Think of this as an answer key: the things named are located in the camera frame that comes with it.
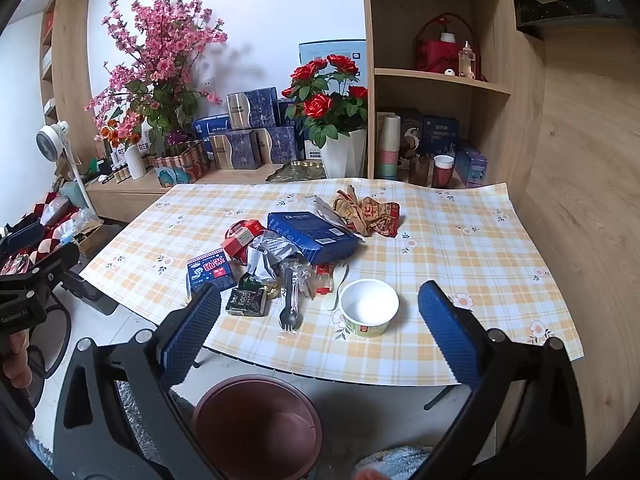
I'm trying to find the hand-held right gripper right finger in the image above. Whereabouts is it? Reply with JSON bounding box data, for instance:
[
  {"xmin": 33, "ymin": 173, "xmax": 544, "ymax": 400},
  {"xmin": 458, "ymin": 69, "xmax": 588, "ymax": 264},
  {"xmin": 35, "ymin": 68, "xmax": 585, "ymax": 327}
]
[{"xmin": 402, "ymin": 280, "xmax": 588, "ymax": 480}]

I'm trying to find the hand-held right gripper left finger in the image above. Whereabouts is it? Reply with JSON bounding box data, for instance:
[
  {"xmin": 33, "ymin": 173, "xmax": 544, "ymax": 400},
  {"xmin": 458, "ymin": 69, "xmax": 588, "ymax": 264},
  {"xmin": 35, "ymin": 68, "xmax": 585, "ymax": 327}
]
[{"xmin": 52, "ymin": 284, "xmax": 236, "ymax": 480}]

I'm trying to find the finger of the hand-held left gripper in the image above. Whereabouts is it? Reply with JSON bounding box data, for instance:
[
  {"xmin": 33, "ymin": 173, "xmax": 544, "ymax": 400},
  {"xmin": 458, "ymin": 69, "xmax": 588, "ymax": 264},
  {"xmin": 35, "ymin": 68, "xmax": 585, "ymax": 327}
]
[
  {"xmin": 15, "ymin": 242, "xmax": 81, "ymax": 286},
  {"xmin": 0, "ymin": 219, "xmax": 48, "ymax": 256}
]

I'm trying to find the dark green packet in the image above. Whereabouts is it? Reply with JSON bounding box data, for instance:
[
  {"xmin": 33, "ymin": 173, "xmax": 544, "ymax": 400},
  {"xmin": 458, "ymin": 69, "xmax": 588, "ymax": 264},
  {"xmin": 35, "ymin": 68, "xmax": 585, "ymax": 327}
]
[{"xmin": 225, "ymin": 275, "xmax": 269, "ymax": 317}]

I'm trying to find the small blue carton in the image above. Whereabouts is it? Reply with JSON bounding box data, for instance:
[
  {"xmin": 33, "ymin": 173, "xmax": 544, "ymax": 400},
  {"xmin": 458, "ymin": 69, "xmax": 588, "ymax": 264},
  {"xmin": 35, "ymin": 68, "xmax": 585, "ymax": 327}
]
[{"xmin": 186, "ymin": 250, "xmax": 237, "ymax": 295}]

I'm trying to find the white paper bowl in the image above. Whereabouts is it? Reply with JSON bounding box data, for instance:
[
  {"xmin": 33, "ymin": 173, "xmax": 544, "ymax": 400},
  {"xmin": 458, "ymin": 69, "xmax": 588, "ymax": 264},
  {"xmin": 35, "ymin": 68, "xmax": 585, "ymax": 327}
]
[{"xmin": 339, "ymin": 278, "xmax": 401, "ymax": 338}]

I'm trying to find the black spork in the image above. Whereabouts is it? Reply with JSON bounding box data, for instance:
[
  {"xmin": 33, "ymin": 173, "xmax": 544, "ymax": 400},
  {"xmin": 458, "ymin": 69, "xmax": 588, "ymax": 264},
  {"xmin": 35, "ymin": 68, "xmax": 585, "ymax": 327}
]
[{"xmin": 277, "ymin": 262, "xmax": 303, "ymax": 333}]

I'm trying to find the small red box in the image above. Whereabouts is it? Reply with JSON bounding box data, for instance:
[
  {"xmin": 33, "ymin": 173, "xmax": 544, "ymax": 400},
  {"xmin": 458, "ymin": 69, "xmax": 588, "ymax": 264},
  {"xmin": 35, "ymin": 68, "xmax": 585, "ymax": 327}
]
[{"xmin": 221, "ymin": 227, "xmax": 256, "ymax": 262}]

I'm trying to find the white plastic bag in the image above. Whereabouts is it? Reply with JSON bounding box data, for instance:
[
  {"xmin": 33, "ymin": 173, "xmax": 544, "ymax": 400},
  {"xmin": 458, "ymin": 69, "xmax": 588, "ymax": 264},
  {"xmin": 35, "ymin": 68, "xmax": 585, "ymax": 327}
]
[{"xmin": 245, "ymin": 232, "xmax": 301, "ymax": 286}]

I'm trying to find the pink plastic bin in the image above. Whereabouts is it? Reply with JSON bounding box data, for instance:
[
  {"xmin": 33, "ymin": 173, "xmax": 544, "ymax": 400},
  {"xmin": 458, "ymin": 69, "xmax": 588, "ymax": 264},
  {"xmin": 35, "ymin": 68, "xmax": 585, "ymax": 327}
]
[{"xmin": 192, "ymin": 374, "xmax": 323, "ymax": 480}]

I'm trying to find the red sachet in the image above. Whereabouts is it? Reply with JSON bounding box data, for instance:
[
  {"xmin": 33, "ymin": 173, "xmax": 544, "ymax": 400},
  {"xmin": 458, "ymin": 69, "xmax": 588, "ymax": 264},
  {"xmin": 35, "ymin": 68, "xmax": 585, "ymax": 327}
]
[{"xmin": 314, "ymin": 262, "xmax": 333, "ymax": 296}]

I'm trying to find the blue coffee box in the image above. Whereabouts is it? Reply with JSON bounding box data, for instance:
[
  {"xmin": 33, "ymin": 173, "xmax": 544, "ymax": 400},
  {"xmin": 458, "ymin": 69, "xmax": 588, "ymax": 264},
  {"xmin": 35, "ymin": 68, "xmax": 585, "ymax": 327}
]
[{"xmin": 266, "ymin": 211, "xmax": 360, "ymax": 265}]

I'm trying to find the person's left hand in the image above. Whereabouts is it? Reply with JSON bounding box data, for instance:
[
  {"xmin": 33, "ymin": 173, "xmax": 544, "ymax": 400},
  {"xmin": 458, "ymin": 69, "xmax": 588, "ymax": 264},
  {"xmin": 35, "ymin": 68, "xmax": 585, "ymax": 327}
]
[{"xmin": 1, "ymin": 332, "xmax": 33, "ymax": 389}]

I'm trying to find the red argyle cloth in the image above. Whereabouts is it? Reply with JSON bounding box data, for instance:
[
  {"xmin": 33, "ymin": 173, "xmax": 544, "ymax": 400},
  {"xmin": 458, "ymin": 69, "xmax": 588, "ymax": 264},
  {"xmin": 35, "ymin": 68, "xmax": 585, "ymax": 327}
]
[{"xmin": 15, "ymin": 190, "xmax": 96, "ymax": 261}]

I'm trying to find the dark grey hard case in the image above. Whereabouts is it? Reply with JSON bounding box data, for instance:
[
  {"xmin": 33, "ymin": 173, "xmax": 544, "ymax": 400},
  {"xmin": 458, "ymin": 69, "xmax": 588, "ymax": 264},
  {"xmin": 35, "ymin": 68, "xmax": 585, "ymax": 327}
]
[{"xmin": 60, "ymin": 255, "xmax": 118, "ymax": 316}]

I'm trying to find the folding table with plaid cloth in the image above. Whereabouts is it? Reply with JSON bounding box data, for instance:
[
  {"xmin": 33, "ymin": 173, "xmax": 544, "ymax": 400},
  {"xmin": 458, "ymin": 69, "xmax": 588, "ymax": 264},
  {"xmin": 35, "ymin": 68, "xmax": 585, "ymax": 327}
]
[{"xmin": 79, "ymin": 177, "xmax": 585, "ymax": 387}]

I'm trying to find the white desk fan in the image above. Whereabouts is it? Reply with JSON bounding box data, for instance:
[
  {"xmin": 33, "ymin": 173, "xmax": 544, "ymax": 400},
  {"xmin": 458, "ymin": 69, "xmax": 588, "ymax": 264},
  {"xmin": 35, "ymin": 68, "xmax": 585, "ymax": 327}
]
[{"xmin": 36, "ymin": 120, "xmax": 103, "ymax": 221}]

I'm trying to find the white plastic spoon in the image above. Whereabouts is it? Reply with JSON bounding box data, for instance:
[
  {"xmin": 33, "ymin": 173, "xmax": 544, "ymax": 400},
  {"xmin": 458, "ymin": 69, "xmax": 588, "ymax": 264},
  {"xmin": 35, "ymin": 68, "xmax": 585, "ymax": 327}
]
[{"xmin": 324, "ymin": 259, "xmax": 351, "ymax": 311}]

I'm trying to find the white ceramic vase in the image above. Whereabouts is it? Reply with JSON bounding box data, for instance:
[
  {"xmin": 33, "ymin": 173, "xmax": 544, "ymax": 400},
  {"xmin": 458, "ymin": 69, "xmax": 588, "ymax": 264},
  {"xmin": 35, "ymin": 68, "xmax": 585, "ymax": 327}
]
[{"xmin": 125, "ymin": 145, "xmax": 147, "ymax": 180}]

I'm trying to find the light blue fluffy slipper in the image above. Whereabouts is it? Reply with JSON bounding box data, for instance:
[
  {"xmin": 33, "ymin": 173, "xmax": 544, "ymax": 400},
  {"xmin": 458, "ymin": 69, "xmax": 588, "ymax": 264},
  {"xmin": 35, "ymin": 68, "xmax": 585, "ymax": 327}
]
[{"xmin": 357, "ymin": 445, "xmax": 436, "ymax": 480}]

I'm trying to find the crumpled brown paper wrapper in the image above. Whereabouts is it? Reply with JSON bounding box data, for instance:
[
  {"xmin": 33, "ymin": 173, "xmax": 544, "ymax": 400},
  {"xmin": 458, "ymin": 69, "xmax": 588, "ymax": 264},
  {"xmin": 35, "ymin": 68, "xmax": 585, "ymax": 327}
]
[{"xmin": 333, "ymin": 186, "xmax": 402, "ymax": 238}]

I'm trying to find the teal ceramic dish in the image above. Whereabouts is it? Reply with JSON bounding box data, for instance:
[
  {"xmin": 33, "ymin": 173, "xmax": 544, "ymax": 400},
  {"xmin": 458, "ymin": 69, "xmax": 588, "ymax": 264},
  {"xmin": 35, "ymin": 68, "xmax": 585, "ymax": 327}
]
[{"xmin": 157, "ymin": 166, "xmax": 198, "ymax": 188}]

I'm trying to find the red paper cup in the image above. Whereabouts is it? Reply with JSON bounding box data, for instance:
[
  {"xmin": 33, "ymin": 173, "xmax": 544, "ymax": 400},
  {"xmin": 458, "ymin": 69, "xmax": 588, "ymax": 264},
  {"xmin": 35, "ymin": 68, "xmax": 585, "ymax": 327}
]
[{"xmin": 432, "ymin": 155, "xmax": 455, "ymax": 189}]

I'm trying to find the brown striped planter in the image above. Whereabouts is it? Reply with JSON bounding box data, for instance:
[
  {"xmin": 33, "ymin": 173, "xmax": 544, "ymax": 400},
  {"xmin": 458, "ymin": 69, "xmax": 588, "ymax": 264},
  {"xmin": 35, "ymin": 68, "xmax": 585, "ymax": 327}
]
[{"xmin": 152, "ymin": 141, "xmax": 208, "ymax": 173}]

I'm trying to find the brown glass tumbler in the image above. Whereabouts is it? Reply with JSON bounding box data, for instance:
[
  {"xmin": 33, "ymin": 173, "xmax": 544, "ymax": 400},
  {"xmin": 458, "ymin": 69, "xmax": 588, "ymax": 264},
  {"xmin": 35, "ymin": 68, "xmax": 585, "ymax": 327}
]
[{"xmin": 407, "ymin": 156, "xmax": 432, "ymax": 186}]

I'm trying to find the white plastic packet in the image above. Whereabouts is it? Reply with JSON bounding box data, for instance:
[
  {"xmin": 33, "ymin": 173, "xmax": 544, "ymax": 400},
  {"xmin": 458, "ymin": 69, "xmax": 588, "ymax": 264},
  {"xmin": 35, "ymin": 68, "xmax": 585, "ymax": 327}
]
[{"xmin": 311, "ymin": 195, "xmax": 368, "ymax": 241}]

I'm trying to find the purple blue box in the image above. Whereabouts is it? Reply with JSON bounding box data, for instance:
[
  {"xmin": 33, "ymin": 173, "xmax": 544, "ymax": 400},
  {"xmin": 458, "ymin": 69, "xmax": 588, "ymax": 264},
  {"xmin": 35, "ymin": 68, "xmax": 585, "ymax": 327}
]
[{"xmin": 454, "ymin": 142, "xmax": 488, "ymax": 188}]

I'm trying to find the blue patterned tea box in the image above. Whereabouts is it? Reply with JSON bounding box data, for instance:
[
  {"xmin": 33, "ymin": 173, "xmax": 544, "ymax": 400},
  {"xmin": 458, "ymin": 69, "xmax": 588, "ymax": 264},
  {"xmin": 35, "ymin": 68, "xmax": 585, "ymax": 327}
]
[
  {"xmin": 226, "ymin": 87, "xmax": 281, "ymax": 131},
  {"xmin": 209, "ymin": 130, "xmax": 263, "ymax": 170},
  {"xmin": 255, "ymin": 126, "xmax": 301, "ymax": 165}
]

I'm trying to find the green leaf-shaped tray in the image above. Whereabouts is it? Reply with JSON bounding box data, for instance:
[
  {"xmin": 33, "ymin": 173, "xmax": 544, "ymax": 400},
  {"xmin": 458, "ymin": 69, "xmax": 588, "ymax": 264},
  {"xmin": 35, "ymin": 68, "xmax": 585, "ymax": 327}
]
[{"xmin": 265, "ymin": 161, "xmax": 326, "ymax": 183}]

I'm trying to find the stack of pastel cups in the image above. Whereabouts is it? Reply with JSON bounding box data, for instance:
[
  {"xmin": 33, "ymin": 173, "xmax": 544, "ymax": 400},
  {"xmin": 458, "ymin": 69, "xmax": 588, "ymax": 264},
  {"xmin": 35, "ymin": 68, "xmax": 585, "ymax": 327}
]
[{"xmin": 376, "ymin": 112, "xmax": 402, "ymax": 179}]

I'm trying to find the dark blue box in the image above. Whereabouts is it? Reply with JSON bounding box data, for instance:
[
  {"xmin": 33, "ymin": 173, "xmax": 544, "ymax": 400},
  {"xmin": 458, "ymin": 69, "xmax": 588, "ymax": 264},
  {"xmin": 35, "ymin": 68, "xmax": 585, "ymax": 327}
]
[{"xmin": 422, "ymin": 116, "xmax": 461, "ymax": 158}]

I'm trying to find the dark box with figure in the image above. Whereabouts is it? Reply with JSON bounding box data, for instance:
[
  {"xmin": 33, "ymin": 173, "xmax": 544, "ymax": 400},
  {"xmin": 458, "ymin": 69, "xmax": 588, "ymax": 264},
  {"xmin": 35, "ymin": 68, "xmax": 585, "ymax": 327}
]
[{"xmin": 400, "ymin": 108, "xmax": 425, "ymax": 161}]

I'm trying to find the white angular vase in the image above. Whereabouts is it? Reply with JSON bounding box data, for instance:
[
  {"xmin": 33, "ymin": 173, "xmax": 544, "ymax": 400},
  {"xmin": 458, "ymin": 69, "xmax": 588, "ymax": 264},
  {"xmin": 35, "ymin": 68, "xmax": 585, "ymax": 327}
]
[{"xmin": 318, "ymin": 129, "xmax": 368, "ymax": 179}]

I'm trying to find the flat blue box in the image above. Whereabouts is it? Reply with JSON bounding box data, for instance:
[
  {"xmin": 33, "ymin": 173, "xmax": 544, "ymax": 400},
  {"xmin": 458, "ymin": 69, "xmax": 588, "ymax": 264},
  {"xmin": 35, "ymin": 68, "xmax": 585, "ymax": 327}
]
[{"xmin": 192, "ymin": 115, "xmax": 231, "ymax": 138}]

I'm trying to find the wooden shelf unit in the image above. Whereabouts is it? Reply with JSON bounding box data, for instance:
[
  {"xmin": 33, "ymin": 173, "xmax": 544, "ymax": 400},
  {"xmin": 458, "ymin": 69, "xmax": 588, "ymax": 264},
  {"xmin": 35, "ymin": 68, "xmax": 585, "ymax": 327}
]
[{"xmin": 360, "ymin": 0, "xmax": 546, "ymax": 191}]

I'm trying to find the pink blossom plant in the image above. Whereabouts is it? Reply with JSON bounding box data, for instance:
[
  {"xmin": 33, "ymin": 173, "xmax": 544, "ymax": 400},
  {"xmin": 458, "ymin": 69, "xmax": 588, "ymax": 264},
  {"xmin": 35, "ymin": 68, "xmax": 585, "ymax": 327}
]
[{"xmin": 85, "ymin": 0, "xmax": 228, "ymax": 158}]

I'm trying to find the red rose plant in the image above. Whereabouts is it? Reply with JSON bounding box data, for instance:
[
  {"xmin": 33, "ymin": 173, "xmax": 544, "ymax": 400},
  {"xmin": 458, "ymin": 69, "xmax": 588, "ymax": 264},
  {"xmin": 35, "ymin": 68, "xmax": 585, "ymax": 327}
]
[{"xmin": 281, "ymin": 54, "xmax": 369, "ymax": 148}]

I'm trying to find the clear glass bottle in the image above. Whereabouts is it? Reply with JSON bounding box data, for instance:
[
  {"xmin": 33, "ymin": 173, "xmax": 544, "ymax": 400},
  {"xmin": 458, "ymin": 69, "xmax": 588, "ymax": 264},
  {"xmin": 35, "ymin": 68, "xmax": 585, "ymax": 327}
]
[{"xmin": 459, "ymin": 41, "xmax": 476, "ymax": 79}]

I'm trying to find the red gift basket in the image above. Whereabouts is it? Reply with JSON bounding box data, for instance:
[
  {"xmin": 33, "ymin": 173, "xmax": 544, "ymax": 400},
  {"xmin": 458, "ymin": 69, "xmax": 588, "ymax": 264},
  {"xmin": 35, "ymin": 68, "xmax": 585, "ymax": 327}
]
[{"xmin": 414, "ymin": 14, "xmax": 483, "ymax": 81}]

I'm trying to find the light blue carton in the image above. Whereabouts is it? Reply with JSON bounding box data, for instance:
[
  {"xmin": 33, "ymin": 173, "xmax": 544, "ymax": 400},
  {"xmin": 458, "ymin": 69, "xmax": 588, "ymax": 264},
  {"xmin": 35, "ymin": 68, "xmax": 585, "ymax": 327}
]
[{"xmin": 299, "ymin": 40, "xmax": 368, "ymax": 91}]

